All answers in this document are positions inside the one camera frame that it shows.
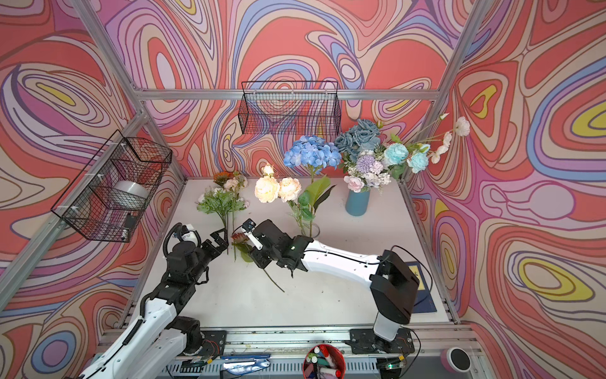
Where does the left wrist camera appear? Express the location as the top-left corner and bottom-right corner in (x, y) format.
(175, 224), (202, 246)

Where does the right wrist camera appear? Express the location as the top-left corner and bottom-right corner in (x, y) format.
(241, 219), (263, 250)

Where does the blue hydrangea bunch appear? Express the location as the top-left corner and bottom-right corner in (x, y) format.
(335, 119), (413, 191)

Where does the teal ceramic vase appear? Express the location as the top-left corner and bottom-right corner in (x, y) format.
(346, 190), (370, 216)

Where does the cream peach rose stem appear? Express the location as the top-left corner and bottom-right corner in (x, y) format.
(223, 174), (248, 194)

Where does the green white filler bunch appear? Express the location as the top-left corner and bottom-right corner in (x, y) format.
(196, 184), (249, 262)

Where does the red pen cup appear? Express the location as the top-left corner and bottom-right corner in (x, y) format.
(302, 344), (347, 379)

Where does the orange flower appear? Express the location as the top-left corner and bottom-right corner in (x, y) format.
(213, 171), (234, 187)

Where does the wire basket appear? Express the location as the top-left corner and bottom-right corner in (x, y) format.
(51, 131), (173, 243)
(238, 80), (342, 139)

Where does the silver tape roll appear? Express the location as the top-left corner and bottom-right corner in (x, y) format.
(110, 180), (149, 210)

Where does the red flower stem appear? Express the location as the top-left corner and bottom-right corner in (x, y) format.
(230, 231), (286, 293)

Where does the peach carnation stem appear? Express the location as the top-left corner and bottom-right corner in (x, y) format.
(254, 164), (314, 237)

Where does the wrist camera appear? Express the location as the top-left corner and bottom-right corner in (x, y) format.
(241, 219), (263, 250)
(175, 224), (202, 246)

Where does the blue hydrangea stem with leaves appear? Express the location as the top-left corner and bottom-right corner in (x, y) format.
(283, 136), (342, 223)

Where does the left wire basket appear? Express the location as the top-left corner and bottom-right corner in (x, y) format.
(51, 131), (173, 243)

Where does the pink rose stem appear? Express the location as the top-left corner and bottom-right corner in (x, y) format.
(344, 175), (365, 193)

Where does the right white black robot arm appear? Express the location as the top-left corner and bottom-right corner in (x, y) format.
(238, 219), (420, 342)

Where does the clear glass vase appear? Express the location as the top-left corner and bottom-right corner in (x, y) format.
(301, 223), (320, 238)

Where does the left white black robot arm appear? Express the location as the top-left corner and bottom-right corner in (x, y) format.
(79, 223), (228, 378)

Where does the back wire basket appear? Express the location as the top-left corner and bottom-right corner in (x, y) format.
(238, 80), (342, 139)

